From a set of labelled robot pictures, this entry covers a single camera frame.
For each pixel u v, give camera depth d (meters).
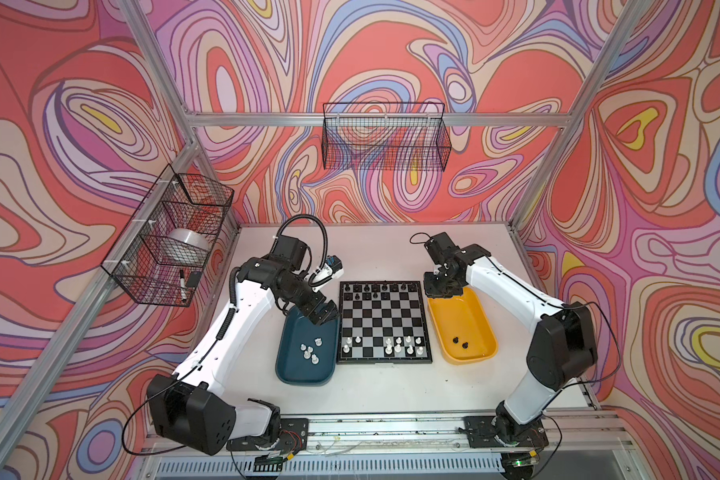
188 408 0.38
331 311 0.67
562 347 0.45
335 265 0.67
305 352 0.85
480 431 0.74
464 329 0.92
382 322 0.91
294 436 0.72
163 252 0.72
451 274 0.64
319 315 0.66
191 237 0.74
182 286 0.72
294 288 0.62
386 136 0.97
